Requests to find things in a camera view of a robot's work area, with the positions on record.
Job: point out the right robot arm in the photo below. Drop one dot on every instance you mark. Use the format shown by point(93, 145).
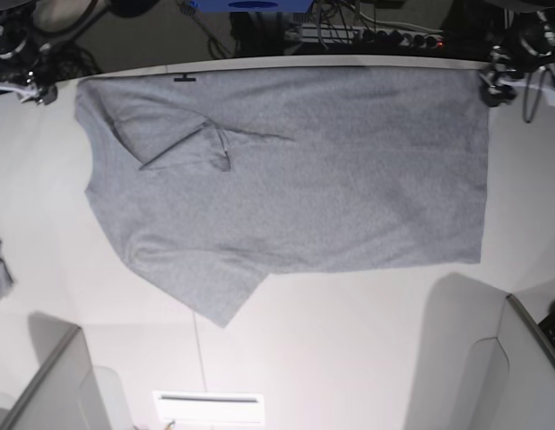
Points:
point(19, 35)

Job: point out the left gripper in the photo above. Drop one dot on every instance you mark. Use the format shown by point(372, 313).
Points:
point(508, 68)

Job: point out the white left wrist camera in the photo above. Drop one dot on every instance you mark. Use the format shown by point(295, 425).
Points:
point(543, 82)

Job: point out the blue box at top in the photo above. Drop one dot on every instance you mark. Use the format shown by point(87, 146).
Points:
point(246, 6)

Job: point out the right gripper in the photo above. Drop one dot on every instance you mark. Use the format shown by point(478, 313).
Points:
point(30, 71)

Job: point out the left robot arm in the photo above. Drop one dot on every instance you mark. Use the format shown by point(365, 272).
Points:
point(525, 47)

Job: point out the grey T-shirt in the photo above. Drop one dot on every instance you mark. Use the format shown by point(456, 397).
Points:
point(205, 184)

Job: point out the black power strip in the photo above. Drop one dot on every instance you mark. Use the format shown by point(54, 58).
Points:
point(400, 38)

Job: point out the grey partition right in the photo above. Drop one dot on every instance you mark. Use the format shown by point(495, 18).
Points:
point(509, 378)

